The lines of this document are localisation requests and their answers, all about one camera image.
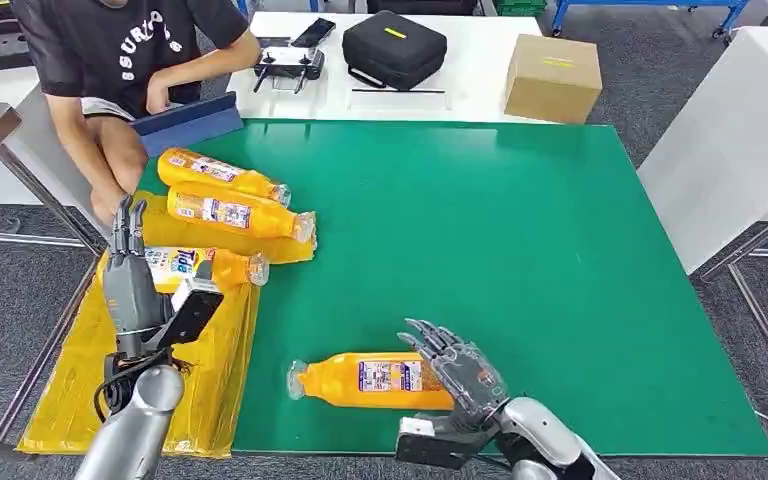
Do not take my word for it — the white side table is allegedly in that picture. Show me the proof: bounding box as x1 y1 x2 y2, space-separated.
636 26 768 412

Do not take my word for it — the green plastic crate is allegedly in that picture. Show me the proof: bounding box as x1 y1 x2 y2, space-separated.
495 0 549 18

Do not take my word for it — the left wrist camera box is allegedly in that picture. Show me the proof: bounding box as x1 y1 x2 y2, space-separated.
155 276 226 351

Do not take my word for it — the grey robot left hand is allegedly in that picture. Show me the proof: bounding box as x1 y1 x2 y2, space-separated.
100 195 175 360

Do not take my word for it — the black smartphone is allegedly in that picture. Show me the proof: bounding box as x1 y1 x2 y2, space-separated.
289 17 338 49

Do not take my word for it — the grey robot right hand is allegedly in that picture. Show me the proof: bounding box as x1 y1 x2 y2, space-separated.
397 317 511 433

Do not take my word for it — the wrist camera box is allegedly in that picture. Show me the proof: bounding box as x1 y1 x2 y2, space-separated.
155 276 226 351
395 411 465 472

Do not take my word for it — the black remote controller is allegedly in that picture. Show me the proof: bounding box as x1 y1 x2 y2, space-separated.
251 46 327 95

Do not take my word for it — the black zip carry case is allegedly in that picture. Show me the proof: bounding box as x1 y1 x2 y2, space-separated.
341 9 449 93

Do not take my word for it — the orange drink bottle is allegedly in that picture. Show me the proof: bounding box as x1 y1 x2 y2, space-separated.
157 146 293 208
166 183 318 244
285 351 457 412

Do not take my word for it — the brown cardboard box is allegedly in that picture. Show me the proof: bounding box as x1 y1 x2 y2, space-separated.
504 33 604 126

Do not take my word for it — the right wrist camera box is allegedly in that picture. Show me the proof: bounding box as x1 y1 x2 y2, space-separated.
395 411 465 472

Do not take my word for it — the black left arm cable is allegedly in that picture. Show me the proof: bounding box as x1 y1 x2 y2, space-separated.
92 357 190 425

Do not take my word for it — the blue wheeled metal frame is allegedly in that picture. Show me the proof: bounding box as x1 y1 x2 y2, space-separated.
551 0 752 38

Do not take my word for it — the green table mat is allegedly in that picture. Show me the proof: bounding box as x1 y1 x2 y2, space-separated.
137 119 768 460

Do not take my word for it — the blue tablet case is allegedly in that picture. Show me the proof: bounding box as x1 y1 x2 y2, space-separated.
130 91 245 158

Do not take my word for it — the thin black rod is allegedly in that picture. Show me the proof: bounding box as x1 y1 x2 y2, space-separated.
350 87 447 95

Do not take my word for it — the person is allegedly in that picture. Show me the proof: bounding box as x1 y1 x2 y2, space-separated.
9 0 263 227

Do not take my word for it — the yellow plastic sheet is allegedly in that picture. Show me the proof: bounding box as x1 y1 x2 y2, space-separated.
16 190 319 460

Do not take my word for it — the person's left hand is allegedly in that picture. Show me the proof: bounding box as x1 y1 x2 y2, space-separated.
144 69 175 116

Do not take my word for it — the orange Tide label bottle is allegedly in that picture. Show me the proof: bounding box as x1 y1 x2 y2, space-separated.
142 246 271 295

